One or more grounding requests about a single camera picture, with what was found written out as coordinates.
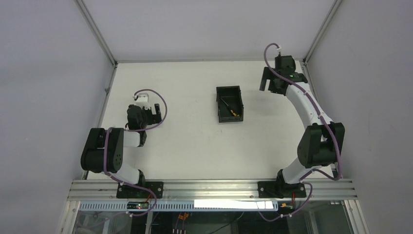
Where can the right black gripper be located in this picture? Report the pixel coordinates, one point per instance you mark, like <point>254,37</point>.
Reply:
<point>267,77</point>

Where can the aluminium rail beam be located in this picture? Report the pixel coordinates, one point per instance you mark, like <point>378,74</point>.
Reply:
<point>186,190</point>

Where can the small controller board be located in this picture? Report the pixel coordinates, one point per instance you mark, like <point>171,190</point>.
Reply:
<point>138,205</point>

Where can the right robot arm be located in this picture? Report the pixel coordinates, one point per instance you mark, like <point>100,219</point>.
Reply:
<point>322,140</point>

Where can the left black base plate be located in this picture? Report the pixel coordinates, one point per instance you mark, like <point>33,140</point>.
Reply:
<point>126,192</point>

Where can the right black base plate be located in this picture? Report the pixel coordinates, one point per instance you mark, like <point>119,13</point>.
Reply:
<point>274,189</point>

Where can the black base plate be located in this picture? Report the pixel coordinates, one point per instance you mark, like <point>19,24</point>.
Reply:
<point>126,192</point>
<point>274,189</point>

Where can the perforated cable tray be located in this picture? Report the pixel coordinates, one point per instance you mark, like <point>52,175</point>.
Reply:
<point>199,205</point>

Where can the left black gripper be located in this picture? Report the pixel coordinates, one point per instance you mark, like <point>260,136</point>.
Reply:
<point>153,114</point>

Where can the black plastic bin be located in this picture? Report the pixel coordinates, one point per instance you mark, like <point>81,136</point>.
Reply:
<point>232,95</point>

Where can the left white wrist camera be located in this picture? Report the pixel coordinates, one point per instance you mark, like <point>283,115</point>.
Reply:
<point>142,100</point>

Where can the black yellow screwdriver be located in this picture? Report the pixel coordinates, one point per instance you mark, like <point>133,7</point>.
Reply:
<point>230,109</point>

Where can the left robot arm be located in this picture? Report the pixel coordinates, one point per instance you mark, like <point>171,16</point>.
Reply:
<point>103,150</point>

